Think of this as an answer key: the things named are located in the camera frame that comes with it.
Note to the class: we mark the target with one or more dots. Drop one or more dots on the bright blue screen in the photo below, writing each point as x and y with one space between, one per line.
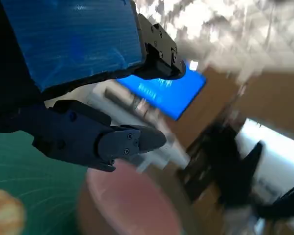
176 98

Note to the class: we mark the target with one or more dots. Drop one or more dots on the toy bread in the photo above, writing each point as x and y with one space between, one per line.
5 213

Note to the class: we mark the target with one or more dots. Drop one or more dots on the pink bowl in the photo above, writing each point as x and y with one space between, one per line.
132 203

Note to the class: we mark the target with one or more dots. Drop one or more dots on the black stand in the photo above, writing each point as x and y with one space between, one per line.
210 166

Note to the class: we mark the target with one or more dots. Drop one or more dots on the green cutting mat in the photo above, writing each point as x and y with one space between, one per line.
41 178

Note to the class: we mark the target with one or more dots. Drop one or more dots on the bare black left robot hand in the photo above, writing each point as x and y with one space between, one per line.
76 41

